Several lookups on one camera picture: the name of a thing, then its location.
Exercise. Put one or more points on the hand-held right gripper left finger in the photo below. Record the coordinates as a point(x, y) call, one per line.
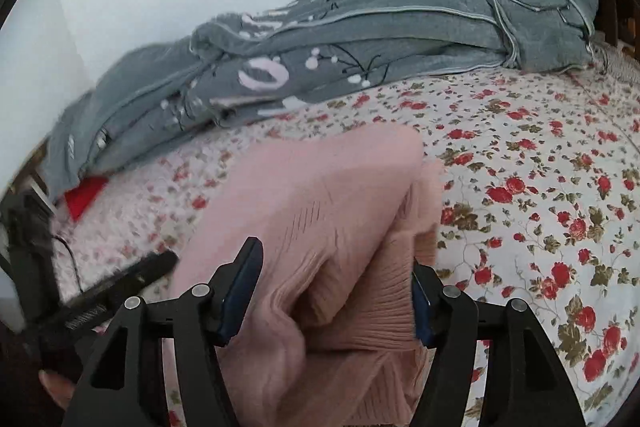
point(245, 287)

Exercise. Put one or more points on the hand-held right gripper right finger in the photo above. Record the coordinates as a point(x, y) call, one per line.
point(422, 307)

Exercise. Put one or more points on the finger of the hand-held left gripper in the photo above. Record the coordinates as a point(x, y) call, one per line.
point(115, 287)

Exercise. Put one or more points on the pink knit sweater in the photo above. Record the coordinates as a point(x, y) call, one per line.
point(325, 207)

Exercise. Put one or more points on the person's left hand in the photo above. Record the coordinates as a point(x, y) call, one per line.
point(57, 389)

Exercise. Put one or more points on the red cloth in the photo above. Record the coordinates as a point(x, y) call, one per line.
point(85, 199)

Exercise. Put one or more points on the floral bed sheet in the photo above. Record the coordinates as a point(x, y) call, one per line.
point(525, 207)

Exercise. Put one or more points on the grey printed blanket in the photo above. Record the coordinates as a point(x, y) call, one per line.
point(400, 32)

